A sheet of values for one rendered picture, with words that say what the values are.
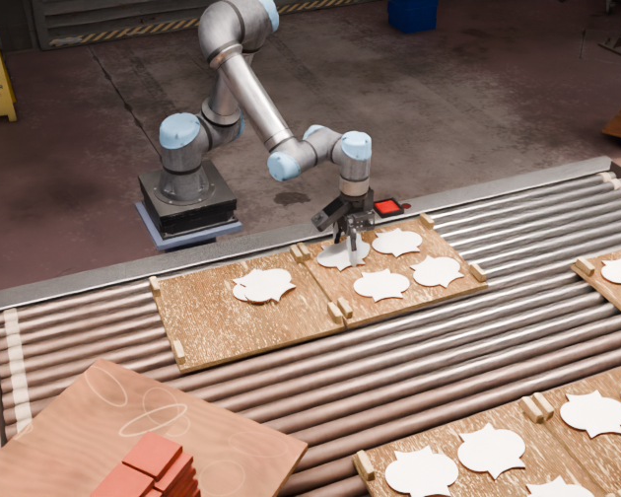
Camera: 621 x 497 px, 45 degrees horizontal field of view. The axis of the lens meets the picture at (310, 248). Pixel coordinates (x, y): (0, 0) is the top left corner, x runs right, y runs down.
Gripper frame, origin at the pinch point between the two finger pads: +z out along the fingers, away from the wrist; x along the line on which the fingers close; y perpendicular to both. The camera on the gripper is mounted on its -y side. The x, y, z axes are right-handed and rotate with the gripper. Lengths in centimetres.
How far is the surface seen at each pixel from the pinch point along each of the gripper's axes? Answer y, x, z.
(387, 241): 14.5, 1.2, -0.2
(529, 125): 232, 202, 89
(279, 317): -25.2, -16.7, 1.5
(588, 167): 100, 17, 1
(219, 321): -39.4, -12.7, 1.8
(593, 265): 61, -30, 0
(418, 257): 19.1, -8.3, 0.5
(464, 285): 24.1, -23.8, 0.4
